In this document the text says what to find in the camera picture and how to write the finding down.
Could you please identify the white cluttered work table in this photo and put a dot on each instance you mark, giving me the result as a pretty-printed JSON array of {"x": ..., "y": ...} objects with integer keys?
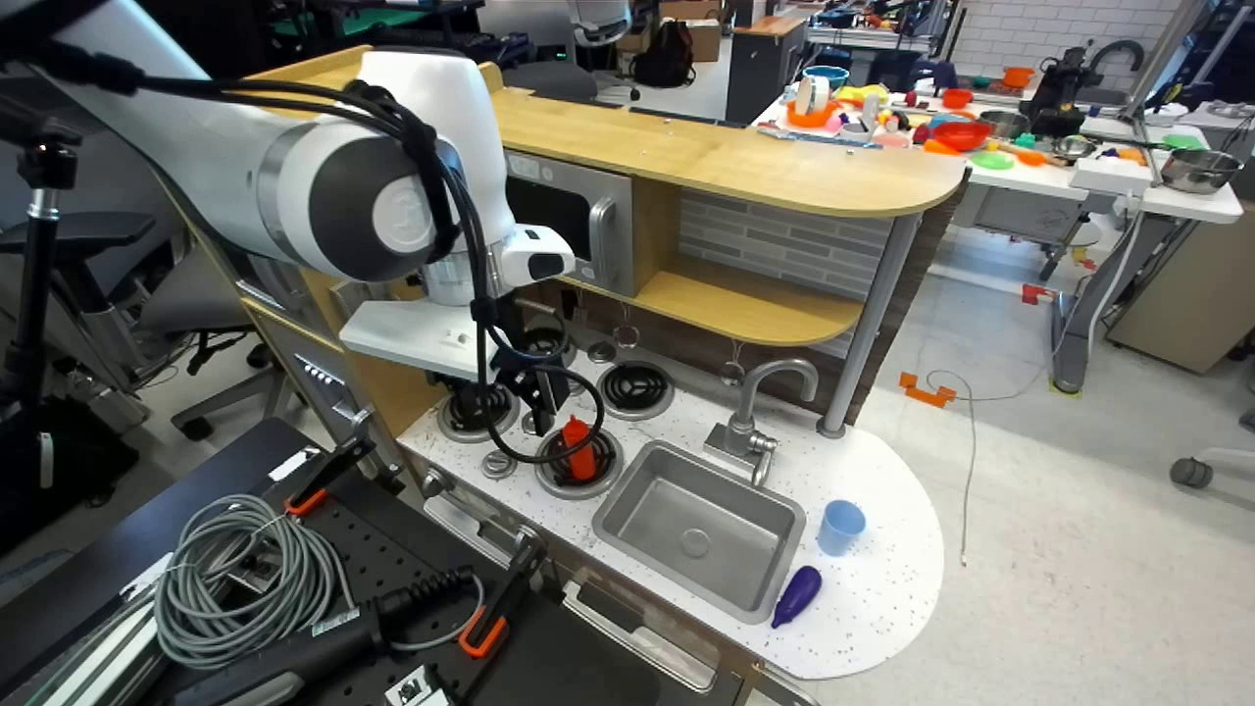
[{"x": 1180, "y": 202}]

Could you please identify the red sauce bottle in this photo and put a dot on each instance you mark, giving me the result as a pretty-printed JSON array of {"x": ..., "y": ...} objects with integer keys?
[{"x": 573, "y": 456}]

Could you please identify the wooden toy kitchen unit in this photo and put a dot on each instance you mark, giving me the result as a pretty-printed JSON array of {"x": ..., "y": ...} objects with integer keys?
[{"x": 731, "y": 163}]

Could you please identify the dark cabinet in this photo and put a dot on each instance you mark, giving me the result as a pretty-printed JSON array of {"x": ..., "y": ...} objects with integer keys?
[{"x": 766, "y": 64}]

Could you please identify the small bluish grey cup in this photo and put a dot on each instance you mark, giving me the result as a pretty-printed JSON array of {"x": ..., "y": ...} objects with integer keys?
[{"x": 841, "y": 529}]

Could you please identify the grey toy microwave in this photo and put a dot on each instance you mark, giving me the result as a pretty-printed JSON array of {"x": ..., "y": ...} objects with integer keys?
[{"x": 611, "y": 236}]

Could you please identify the black orange bar clamp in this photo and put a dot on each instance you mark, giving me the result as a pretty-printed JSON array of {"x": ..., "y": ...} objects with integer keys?
[
  {"x": 483, "y": 632},
  {"x": 313, "y": 499}
]

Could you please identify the black backpack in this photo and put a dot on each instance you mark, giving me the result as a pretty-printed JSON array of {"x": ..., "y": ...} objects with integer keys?
[{"x": 668, "y": 56}]

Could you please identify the orange basket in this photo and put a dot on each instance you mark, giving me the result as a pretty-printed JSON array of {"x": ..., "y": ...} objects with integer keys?
[{"x": 810, "y": 113}]

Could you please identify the chair wheel base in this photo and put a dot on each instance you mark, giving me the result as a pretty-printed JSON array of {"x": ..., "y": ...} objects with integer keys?
[{"x": 1193, "y": 473}]

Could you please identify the grey office chair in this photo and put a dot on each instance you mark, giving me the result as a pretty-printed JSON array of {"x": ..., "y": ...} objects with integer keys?
[{"x": 551, "y": 73}]

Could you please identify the black tripod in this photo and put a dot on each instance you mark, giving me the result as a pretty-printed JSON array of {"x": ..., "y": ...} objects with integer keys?
[{"x": 42, "y": 261}]

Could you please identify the beige cabinet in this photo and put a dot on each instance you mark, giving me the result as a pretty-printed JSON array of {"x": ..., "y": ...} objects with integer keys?
[{"x": 1189, "y": 295}]

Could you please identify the purple toy eggplant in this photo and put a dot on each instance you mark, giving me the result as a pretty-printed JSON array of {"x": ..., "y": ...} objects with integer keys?
[{"x": 795, "y": 593}]

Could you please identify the orange cup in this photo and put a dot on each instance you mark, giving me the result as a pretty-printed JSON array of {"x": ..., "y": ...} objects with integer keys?
[{"x": 1017, "y": 78}]

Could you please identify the white pegboard panel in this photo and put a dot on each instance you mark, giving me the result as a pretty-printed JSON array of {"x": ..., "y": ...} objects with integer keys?
[{"x": 1061, "y": 32}]

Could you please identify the grey round stove knob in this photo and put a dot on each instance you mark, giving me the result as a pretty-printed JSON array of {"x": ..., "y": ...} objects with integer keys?
[
  {"x": 500, "y": 466},
  {"x": 603, "y": 349}
]

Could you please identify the grey toy faucet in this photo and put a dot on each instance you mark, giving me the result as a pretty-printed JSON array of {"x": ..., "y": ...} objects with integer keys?
[{"x": 752, "y": 415}]

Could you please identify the white label block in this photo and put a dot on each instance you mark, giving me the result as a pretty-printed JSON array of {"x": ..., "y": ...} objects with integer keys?
[{"x": 417, "y": 689}]

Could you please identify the grey toy sink basin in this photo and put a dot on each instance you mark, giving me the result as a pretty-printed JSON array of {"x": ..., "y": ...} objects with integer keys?
[{"x": 691, "y": 521}]

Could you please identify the orange floor bracket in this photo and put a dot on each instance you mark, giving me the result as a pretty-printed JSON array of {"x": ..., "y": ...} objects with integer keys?
[{"x": 926, "y": 388}]

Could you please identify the metal bowl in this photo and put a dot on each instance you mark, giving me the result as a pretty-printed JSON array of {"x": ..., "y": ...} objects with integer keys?
[{"x": 1198, "y": 168}]

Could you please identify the black office chair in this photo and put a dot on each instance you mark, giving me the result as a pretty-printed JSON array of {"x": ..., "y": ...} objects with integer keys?
[{"x": 142, "y": 313}]

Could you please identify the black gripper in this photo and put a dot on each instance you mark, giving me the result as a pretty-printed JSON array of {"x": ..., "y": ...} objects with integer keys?
[{"x": 535, "y": 375}]

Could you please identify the black perforated robot table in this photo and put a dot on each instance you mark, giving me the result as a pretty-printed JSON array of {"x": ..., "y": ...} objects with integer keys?
[{"x": 379, "y": 550}]

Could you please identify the black machine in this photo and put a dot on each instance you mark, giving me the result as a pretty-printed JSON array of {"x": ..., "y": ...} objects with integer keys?
[{"x": 1061, "y": 91}]

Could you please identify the green plate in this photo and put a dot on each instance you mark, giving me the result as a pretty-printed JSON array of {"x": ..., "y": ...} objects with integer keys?
[{"x": 993, "y": 163}]

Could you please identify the red bowl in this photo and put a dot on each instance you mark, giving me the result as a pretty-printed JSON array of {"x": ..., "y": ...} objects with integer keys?
[{"x": 961, "y": 133}]

